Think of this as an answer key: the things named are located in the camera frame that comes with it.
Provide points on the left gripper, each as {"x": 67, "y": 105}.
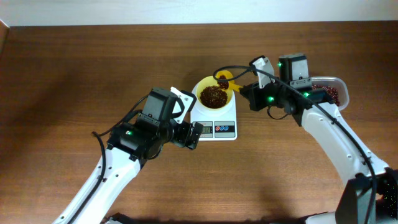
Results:
{"x": 189, "y": 137}

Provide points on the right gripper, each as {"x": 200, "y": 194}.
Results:
{"x": 249, "y": 94}

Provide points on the yellow plastic measuring scoop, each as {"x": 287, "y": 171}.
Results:
{"x": 232, "y": 85}

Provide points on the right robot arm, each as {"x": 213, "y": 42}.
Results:
{"x": 370, "y": 194}

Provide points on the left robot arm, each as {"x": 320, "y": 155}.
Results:
{"x": 137, "y": 138}

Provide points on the white digital kitchen scale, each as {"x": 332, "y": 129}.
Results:
{"x": 218, "y": 124}

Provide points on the red beans in scoop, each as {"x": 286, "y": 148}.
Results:
{"x": 223, "y": 85}

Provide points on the red beans in bowl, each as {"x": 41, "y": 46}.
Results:
{"x": 213, "y": 97}

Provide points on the red adzuki beans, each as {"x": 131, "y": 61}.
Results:
{"x": 333, "y": 92}

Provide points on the clear plastic food container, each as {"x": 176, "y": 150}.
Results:
{"x": 335, "y": 83}

